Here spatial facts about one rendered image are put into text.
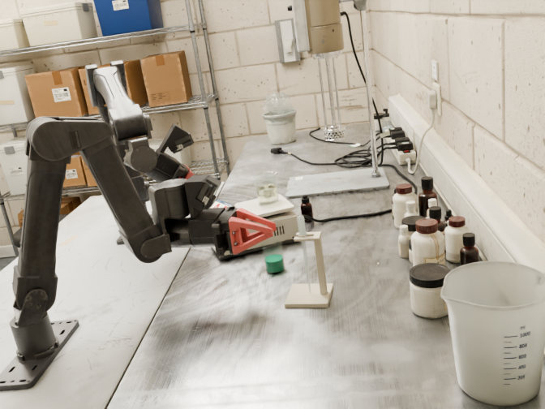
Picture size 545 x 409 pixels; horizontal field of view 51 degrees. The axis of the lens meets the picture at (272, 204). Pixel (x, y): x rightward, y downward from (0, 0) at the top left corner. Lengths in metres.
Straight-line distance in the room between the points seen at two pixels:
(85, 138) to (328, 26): 0.85
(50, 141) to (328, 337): 0.54
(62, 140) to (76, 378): 0.38
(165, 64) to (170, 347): 2.59
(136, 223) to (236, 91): 2.77
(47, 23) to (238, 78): 1.16
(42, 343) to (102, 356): 0.11
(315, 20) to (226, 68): 2.17
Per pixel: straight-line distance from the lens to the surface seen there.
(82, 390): 0.97
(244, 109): 3.76
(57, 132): 0.96
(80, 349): 1.09
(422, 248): 1.08
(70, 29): 3.57
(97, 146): 0.99
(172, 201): 1.05
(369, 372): 0.87
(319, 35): 1.61
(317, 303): 1.04
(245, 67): 3.73
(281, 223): 1.30
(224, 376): 0.91
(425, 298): 0.97
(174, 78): 3.45
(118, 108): 1.33
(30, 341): 1.07
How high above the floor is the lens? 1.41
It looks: 18 degrees down
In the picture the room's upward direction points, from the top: 8 degrees counter-clockwise
